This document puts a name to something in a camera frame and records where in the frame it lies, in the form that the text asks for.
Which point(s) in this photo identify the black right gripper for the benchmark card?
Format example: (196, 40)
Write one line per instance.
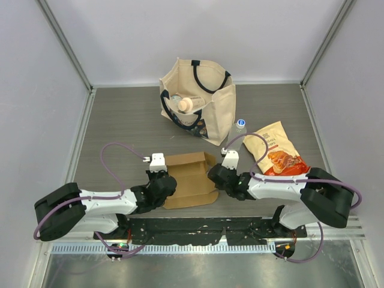
(234, 170)

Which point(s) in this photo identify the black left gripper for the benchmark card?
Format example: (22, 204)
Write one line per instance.
(150, 174)

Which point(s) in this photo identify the brown cardboard box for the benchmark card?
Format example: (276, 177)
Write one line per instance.
(194, 188)

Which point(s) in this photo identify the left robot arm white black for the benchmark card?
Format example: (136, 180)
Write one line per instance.
(69, 209)

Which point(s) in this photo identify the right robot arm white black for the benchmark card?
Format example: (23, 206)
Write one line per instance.
(317, 196)

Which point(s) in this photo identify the clear plastic water bottle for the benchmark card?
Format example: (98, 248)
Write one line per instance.
(234, 140)

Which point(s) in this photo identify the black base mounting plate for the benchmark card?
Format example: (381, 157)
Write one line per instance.
(199, 231)

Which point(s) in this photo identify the cassava chips snack bag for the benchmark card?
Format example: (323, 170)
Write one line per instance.
(275, 153)

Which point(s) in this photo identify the peach capped bottle in bag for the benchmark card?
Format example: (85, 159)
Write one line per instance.
(189, 104)

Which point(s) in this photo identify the beige canvas tote bag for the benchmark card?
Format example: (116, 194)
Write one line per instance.
(207, 79)

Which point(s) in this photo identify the white item in bag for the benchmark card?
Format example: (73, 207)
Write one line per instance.
(176, 98)

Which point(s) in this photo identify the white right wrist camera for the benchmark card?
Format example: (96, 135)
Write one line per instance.
(231, 158)

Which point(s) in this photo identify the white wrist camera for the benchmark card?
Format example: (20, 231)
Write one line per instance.
(156, 162)
(231, 158)

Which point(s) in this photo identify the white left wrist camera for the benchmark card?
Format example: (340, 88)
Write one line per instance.
(156, 162)

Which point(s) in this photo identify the white slotted cable duct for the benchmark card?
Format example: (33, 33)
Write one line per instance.
(220, 248)

